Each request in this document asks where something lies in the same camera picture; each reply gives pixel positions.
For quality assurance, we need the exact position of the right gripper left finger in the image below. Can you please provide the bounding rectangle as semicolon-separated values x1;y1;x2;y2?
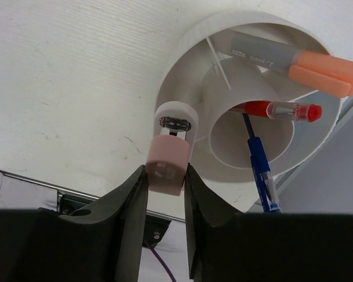
0;166;148;281

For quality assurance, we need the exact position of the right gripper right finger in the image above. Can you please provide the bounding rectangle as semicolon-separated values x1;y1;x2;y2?
184;166;353;281

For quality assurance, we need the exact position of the blue ballpoint pen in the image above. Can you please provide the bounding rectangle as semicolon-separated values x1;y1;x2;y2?
242;113;282;213

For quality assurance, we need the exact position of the pink correction tape dispenser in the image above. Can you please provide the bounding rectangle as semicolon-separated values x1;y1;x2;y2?
145;101;199;196

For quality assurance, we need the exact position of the red ballpoint pen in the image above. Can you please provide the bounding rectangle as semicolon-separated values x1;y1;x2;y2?
230;100;322;122

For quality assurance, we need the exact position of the orange capped highlighter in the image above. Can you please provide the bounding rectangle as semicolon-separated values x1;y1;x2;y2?
229;32;353;98

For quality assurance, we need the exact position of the white round divided organizer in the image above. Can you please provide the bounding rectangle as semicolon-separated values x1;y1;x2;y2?
155;11;342;214

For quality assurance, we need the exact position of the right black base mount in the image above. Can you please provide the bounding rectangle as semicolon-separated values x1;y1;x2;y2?
38;193;171;249

